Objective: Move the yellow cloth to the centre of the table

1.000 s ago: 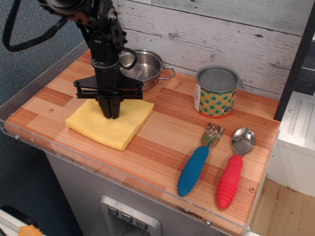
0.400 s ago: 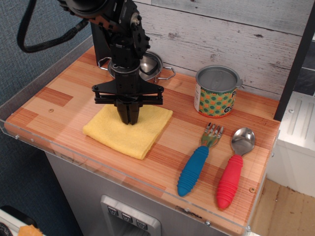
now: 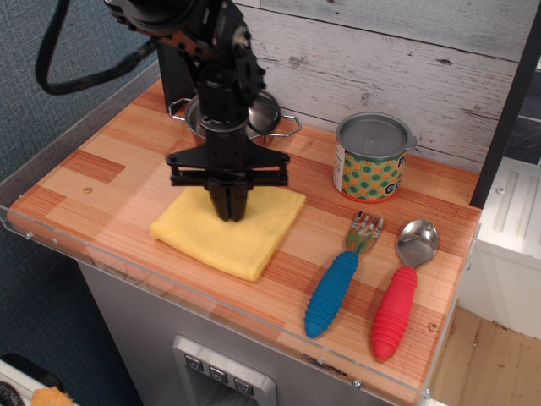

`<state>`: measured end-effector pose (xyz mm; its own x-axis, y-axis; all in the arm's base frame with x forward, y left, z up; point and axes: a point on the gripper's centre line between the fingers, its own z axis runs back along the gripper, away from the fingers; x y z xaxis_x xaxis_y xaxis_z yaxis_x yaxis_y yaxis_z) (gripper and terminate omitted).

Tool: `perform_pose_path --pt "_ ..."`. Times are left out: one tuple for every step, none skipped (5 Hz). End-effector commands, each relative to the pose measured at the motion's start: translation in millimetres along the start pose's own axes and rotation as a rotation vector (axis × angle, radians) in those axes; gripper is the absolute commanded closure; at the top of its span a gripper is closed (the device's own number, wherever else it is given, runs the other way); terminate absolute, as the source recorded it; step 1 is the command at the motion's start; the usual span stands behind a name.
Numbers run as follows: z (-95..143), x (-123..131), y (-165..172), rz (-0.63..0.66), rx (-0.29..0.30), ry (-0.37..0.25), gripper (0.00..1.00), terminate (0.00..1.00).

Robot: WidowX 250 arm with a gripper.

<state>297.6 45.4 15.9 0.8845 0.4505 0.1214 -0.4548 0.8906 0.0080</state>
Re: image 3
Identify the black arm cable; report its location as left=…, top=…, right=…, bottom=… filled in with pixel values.
left=35, top=0, right=161, bottom=96

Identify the patterned tin can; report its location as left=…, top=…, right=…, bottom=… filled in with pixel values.
left=333, top=112, right=417, bottom=203

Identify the small steel pot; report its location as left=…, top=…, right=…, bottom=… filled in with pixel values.
left=167, top=91, right=303, bottom=147

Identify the clear acrylic table guard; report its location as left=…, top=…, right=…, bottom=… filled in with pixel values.
left=1, top=66, right=478, bottom=405

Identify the yellow towel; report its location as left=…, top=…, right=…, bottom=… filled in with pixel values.
left=150, top=187, right=306, bottom=282

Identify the white ribbed appliance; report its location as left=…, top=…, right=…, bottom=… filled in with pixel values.
left=458, top=158, right=540, bottom=338

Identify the red handled spoon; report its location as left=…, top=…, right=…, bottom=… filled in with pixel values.
left=371, top=219, right=438, bottom=359

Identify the black braided cable bottom left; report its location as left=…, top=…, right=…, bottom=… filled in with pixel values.
left=0, top=380, right=26, bottom=406

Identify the black vertical post right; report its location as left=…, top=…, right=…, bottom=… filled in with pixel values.
left=470, top=6, right=540, bottom=209

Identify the black vertical post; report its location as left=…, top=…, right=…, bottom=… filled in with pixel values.
left=470, top=6, right=540, bottom=209
left=157, top=43, right=195, bottom=114

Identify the blue handled fork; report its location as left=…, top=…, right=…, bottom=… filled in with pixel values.
left=303, top=211, right=385, bottom=338

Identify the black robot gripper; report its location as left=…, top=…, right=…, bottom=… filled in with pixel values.
left=166, top=130, right=290, bottom=222

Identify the black vertical post left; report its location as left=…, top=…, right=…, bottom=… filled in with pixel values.
left=157, top=43, right=195, bottom=114

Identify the grey cabinet with buttons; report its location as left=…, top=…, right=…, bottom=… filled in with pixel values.
left=79, top=262, right=429, bottom=405

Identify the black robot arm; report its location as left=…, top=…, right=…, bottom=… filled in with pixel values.
left=107, top=1, right=289, bottom=221

